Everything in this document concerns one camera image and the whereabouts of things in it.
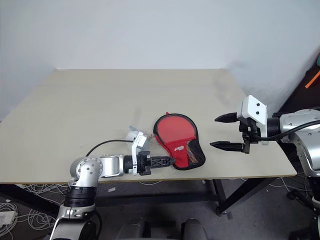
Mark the dark rounded shape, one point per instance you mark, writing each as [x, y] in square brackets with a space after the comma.
[195, 228]

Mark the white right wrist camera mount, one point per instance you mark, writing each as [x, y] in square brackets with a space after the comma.
[252, 110]

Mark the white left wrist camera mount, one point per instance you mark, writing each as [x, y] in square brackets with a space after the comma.
[140, 140]

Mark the black metal table frame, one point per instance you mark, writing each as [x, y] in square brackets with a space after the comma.
[150, 198]

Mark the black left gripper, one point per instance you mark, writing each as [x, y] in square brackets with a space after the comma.
[143, 162]

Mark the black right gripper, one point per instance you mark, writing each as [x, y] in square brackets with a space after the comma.
[250, 130]

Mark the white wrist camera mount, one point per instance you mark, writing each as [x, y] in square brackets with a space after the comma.
[140, 140]
[252, 110]

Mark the teal object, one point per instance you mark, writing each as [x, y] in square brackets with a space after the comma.
[318, 61]

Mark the orange tape strip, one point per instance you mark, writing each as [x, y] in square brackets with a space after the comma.
[312, 80]

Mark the red table tennis paddle case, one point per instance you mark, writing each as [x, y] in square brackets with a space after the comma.
[175, 127]

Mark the white power adapter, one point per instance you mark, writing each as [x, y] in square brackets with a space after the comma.
[6, 218]

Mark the clear plastic bag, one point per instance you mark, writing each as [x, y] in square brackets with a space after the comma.
[131, 136]

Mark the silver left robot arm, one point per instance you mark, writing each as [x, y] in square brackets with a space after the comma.
[110, 165]

